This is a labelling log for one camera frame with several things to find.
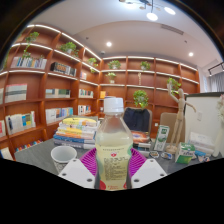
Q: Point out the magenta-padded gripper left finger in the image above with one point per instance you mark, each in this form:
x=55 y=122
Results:
x=75 y=171

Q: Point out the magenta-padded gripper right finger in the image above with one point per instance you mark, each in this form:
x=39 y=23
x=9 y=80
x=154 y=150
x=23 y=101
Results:
x=148 y=171

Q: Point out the clear bottle with yellow drink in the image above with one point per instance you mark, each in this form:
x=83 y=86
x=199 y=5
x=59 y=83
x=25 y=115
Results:
x=114 y=146

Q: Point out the small flat patterned packet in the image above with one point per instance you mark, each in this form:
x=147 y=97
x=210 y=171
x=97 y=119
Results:
x=166 y=155
x=154 y=154

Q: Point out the white patterned cup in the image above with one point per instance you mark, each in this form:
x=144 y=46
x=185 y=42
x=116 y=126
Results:
x=61 y=156

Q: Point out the stack of dark books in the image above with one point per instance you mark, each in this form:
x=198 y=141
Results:
x=141 y=138

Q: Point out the tall green white carton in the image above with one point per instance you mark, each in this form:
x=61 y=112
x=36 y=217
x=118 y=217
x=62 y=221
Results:
x=161 y=138

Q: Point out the stack of colourful books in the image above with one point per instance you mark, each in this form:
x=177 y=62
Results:
x=75 y=131

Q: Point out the chair with dark jacket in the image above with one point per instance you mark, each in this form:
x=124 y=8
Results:
x=136 y=118

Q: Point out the small colourful snack packet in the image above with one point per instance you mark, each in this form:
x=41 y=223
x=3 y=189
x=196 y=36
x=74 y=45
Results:
x=204 y=158

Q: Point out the wooden shelf unit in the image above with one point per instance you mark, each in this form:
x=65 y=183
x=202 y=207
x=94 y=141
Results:
x=40 y=106

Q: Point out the pink white flower bouquet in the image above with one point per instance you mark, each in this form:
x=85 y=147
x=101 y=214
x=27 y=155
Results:
x=221 y=110

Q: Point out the grey curtain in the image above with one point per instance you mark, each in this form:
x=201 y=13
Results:
x=218 y=81

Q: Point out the round recessed ceiling light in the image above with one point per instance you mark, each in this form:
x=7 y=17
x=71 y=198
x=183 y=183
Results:
x=109 y=44
x=190 y=54

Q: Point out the ceiling air vent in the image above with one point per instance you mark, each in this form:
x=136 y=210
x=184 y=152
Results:
x=172 y=29

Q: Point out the branched ceiling lamp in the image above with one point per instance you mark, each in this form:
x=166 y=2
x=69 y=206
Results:
x=151 y=15

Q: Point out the white wall switch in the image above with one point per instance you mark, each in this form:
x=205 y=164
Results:
x=199 y=115

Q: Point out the black track light rail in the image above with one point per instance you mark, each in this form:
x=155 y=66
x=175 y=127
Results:
x=216 y=67

